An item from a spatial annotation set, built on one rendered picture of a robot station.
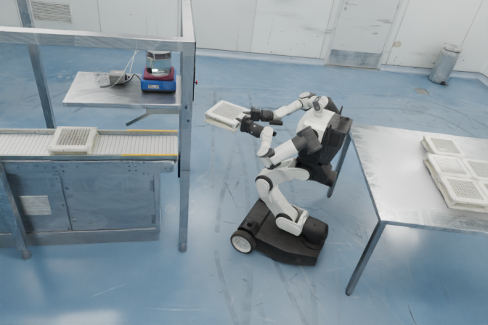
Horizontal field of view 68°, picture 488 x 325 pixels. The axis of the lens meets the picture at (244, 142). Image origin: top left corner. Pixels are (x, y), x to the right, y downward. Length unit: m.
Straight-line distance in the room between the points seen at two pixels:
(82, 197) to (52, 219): 0.30
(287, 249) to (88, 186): 1.48
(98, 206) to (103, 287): 0.55
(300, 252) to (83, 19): 4.85
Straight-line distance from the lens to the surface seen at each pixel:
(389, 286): 3.15
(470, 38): 7.35
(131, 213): 2.79
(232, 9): 5.95
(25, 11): 3.08
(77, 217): 2.87
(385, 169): 2.76
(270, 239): 2.87
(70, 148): 2.43
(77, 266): 2.98
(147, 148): 2.48
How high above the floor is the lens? 2.34
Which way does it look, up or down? 35 degrees down
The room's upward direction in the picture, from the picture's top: 8 degrees clockwise
